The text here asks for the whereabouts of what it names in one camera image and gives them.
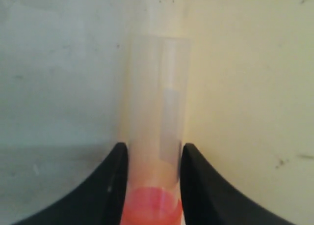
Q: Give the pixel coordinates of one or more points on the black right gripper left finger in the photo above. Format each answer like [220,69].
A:
[98,200]

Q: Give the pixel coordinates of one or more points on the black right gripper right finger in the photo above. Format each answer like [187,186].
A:
[209,199]

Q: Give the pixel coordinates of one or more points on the orange-capped tube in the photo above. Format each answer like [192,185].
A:
[157,94]

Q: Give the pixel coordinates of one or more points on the cream plastic bin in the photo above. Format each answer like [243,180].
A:
[250,95]

